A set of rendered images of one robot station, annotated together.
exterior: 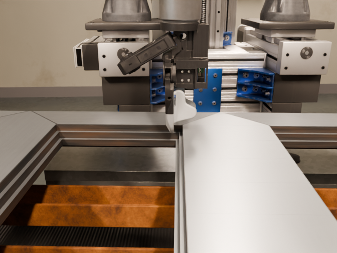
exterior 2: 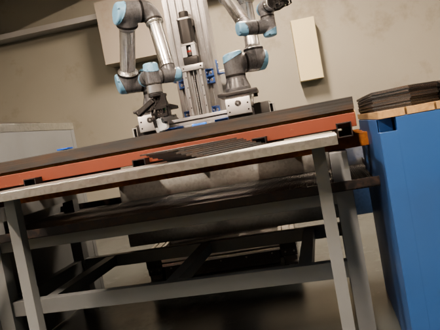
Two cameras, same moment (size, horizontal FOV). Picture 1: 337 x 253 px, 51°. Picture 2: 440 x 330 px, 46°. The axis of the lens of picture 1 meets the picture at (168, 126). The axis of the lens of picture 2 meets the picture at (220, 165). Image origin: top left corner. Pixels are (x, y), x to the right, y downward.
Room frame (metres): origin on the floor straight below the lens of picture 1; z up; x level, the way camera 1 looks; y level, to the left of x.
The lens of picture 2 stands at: (-1.79, -0.72, 0.80)
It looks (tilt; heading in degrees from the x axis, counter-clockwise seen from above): 3 degrees down; 10
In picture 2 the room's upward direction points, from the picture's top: 10 degrees counter-clockwise
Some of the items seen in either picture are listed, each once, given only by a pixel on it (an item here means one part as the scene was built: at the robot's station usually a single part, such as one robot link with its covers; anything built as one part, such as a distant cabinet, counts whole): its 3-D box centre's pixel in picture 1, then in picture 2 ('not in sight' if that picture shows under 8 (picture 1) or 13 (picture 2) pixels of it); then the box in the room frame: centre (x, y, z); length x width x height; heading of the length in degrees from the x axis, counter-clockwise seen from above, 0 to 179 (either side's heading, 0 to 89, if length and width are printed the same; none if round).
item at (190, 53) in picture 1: (183, 55); (159, 106); (0.67, -0.03, 1.00); 0.09 x 0.08 x 0.12; 89
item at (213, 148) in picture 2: not in sight; (194, 151); (-0.15, -0.35, 0.77); 0.45 x 0.20 x 0.04; 89
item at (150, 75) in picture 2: not in sight; (151, 74); (0.67, -0.02, 1.16); 0.09 x 0.08 x 0.11; 32
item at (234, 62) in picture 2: not in sight; (234, 63); (1.18, -0.37, 1.20); 0.13 x 0.12 x 0.14; 118
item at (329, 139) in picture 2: not in sight; (153, 169); (-0.15, -0.20, 0.74); 1.20 x 0.26 x 0.03; 89
